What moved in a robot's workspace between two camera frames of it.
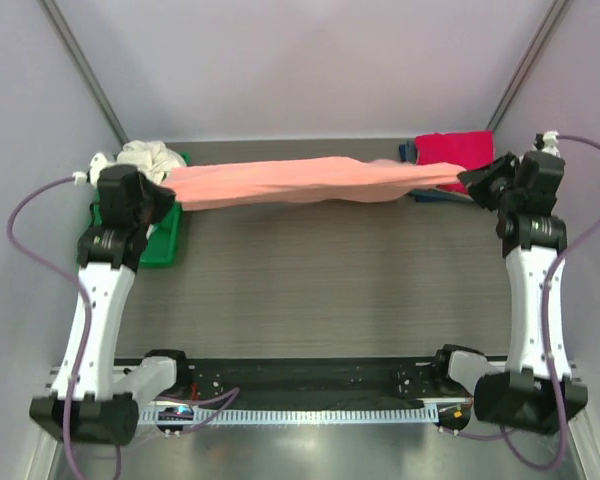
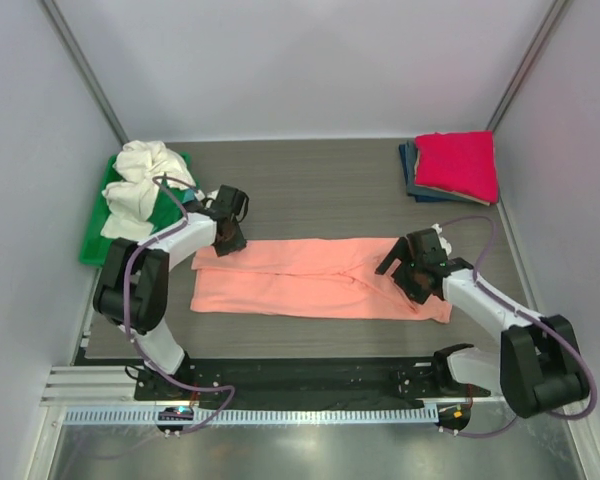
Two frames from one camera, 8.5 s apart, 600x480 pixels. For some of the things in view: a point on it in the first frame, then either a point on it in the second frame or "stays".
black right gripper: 477,182 to 400,251
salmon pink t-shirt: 347,178 to 332,276
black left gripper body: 156,204 to 235,242
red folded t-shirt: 468,150 stays
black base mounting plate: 230,379 stays
